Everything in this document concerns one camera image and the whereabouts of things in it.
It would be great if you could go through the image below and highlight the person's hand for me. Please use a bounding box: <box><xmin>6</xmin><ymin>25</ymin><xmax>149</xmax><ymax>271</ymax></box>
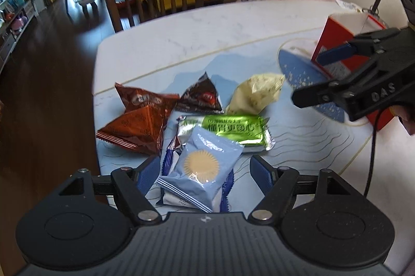
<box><xmin>390</xmin><ymin>105</ymin><xmax>415</xmax><ymax>136</ymax></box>

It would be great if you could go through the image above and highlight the dark brown snack packet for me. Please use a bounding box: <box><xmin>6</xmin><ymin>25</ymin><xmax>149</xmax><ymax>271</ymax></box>
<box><xmin>175</xmin><ymin>73</ymin><xmax>224</xmax><ymax>115</ymax></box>

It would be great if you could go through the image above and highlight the black cable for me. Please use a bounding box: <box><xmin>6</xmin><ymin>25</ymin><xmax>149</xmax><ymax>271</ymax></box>
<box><xmin>363</xmin><ymin>115</ymin><xmax>381</xmax><ymax>198</ymax></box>

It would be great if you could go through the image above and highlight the white paper leaflet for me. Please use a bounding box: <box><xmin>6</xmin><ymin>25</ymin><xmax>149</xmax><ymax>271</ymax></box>
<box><xmin>336</xmin><ymin>0</ymin><xmax>363</xmax><ymax>13</ymax></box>

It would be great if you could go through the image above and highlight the red cardboard box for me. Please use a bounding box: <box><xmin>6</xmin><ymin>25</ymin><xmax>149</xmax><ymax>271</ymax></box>
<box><xmin>311</xmin><ymin>11</ymin><xmax>395</xmax><ymax>132</ymax></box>

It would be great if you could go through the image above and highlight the green snack bar packet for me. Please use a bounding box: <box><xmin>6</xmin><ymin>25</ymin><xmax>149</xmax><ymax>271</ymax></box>
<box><xmin>177</xmin><ymin>115</ymin><xmax>276</xmax><ymax>153</ymax></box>

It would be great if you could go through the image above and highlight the light blue biscuit packet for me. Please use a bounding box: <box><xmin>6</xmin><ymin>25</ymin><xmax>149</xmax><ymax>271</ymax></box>
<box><xmin>155</xmin><ymin>124</ymin><xmax>245</xmax><ymax>214</ymax></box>

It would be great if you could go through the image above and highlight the orange-brown triangular snack bag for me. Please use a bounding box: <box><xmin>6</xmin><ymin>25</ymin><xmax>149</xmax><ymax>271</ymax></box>
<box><xmin>96</xmin><ymin>83</ymin><xmax>180</xmax><ymax>155</ymax></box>

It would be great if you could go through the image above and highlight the pale yellow snack bag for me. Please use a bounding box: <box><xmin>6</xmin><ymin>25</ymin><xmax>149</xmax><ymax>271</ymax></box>
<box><xmin>225</xmin><ymin>73</ymin><xmax>285</xmax><ymax>115</ymax></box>

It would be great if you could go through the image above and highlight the wooden tv console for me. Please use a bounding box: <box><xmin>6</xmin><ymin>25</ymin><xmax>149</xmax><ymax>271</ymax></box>
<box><xmin>1</xmin><ymin>0</ymin><xmax>38</xmax><ymax>70</ymax></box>

